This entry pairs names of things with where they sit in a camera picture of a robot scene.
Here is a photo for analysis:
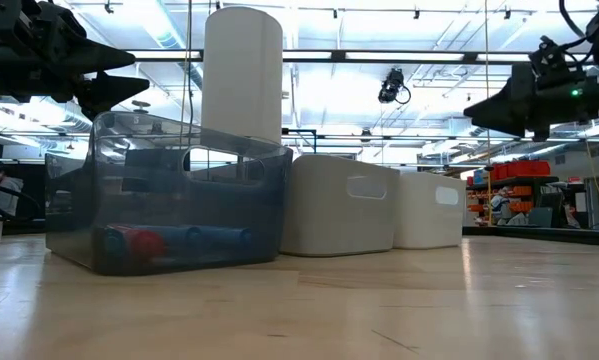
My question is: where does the grey plastic bin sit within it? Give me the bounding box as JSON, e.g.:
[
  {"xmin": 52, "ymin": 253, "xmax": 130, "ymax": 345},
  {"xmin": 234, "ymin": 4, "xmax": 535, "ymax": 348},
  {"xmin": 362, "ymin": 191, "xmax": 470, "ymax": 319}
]
[{"xmin": 278, "ymin": 153, "xmax": 402, "ymax": 258}]

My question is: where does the black ceiling beam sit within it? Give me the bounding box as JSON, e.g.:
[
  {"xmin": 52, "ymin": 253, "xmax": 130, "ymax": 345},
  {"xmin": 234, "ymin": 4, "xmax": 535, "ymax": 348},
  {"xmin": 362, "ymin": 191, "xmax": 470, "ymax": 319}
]
[{"xmin": 123, "ymin": 47, "xmax": 595, "ymax": 65}]

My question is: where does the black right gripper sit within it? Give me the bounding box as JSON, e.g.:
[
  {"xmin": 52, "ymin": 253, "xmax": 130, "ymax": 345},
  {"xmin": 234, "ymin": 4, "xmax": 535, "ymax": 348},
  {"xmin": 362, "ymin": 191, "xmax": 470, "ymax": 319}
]
[{"xmin": 462, "ymin": 35, "xmax": 599, "ymax": 142}]

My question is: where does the thin hanging cord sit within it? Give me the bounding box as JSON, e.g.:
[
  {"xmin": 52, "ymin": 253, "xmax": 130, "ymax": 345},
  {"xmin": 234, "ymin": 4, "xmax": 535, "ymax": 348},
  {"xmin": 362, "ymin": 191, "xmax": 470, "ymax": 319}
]
[{"xmin": 482, "ymin": 0, "xmax": 492, "ymax": 226}]

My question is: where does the pink highlighter marker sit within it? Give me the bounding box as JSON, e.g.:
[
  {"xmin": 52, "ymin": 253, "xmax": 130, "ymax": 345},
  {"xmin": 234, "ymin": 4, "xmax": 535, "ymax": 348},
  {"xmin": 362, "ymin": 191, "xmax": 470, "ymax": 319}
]
[{"xmin": 123, "ymin": 225, "xmax": 166, "ymax": 264}]

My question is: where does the black aluminium table frame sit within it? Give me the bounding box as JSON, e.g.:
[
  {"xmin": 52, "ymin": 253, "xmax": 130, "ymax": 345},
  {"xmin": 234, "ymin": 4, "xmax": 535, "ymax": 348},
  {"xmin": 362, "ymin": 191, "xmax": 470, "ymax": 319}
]
[{"xmin": 0, "ymin": 214, "xmax": 599, "ymax": 247}]

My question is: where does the tall white cylinder shade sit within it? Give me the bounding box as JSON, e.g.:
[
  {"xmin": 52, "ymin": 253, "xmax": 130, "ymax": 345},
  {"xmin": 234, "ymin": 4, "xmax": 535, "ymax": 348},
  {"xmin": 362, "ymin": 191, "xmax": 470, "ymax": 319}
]
[{"xmin": 201, "ymin": 5, "xmax": 284, "ymax": 146}]

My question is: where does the smoky transparent plastic bin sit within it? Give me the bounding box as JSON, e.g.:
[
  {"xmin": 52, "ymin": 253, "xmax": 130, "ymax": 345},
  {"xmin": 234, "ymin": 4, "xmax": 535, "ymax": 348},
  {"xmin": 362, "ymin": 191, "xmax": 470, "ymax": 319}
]
[{"xmin": 44, "ymin": 110, "xmax": 294, "ymax": 277}]

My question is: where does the black ceiling camera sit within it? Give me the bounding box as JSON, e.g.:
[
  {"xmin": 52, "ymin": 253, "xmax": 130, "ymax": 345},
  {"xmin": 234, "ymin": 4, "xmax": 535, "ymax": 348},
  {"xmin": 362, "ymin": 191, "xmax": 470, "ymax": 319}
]
[{"xmin": 377, "ymin": 68, "xmax": 413, "ymax": 106}]

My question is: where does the white plastic bin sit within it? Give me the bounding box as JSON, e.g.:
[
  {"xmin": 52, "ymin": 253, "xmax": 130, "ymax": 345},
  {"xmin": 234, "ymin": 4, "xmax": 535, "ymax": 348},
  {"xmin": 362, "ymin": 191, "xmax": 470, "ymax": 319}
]
[{"xmin": 392, "ymin": 171, "xmax": 466, "ymax": 250}]

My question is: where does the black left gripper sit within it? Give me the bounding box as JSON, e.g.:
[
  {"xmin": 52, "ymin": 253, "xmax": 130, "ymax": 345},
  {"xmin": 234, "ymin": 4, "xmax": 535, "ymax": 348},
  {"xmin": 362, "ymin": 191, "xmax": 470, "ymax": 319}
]
[{"xmin": 0, "ymin": 2, "xmax": 151, "ymax": 121}]

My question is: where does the person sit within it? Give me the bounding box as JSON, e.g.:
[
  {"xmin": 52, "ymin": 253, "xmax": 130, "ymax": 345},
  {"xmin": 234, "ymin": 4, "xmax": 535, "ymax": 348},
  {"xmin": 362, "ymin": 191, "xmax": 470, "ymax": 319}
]
[{"xmin": 0, "ymin": 167, "xmax": 25, "ymax": 217}]

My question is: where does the shelf with red bins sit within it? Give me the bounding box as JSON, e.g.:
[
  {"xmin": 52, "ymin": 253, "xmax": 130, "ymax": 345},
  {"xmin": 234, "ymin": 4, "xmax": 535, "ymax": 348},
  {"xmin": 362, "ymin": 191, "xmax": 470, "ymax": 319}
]
[{"xmin": 466, "ymin": 159, "xmax": 561, "ymax": 227}]

